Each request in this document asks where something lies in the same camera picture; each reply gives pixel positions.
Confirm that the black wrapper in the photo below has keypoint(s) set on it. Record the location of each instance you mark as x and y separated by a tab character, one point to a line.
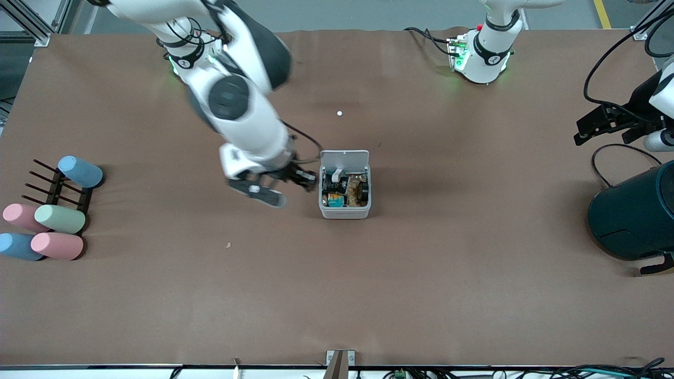
331	185

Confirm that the small white trash piece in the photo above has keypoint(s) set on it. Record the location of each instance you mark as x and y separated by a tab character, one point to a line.
337	172

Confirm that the white square lidded trash bin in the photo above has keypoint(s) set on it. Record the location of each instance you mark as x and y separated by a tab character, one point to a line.
345	211

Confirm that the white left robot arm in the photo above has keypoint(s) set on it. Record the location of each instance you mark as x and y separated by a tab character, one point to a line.
489	52

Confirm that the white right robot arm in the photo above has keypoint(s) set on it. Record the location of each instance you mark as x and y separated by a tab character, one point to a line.
231	100

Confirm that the teal snack packet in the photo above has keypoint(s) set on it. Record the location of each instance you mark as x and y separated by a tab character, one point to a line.
335	200

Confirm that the brown snack packet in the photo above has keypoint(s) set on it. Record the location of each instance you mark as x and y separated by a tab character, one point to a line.
360	203

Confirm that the dark teal cylindrical appliance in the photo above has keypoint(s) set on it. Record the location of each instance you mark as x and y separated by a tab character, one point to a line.
637	216

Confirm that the brown table cover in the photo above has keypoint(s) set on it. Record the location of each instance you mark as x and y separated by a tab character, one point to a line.
337	295

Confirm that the blue cup with darker body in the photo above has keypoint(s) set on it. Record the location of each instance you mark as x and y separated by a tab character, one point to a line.
80	171

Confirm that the black peg cup rack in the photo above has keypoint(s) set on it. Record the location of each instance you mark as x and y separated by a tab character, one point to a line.
55	192

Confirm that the green cup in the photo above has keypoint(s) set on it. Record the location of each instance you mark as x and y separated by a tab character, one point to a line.
59	219

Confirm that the pink cup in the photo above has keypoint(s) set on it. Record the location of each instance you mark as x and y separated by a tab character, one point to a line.
18	216
57	246

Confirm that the light blue cup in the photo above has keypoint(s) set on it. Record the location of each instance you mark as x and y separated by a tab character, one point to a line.
18	246

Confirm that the aluminium frame post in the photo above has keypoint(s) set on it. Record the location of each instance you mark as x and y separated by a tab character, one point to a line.
643	26
31	23

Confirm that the metal camera bracket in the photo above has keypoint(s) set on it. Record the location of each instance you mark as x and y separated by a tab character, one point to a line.
339	363

